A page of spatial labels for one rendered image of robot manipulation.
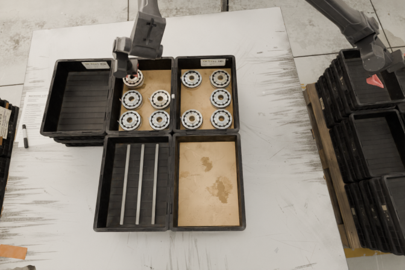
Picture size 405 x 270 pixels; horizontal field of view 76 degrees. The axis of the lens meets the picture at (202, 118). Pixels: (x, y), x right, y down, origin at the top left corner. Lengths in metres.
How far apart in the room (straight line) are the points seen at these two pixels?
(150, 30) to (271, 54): 1.02
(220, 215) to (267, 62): 0.90
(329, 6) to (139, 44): 0.52
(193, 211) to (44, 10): 2.64
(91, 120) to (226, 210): 0.78
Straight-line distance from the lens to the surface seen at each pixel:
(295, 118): 1.48
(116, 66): 1.16
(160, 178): 1.22
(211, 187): 1.19
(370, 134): 2.00
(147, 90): 1.37
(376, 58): 0.95
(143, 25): 0.73
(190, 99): 1.31
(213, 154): 1.21
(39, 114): 1.71
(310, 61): 2.56
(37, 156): 1.62
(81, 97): 1.47
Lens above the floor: 2.01
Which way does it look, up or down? 69 degrees down
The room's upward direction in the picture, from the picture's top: 5 degrees counter-clockwise
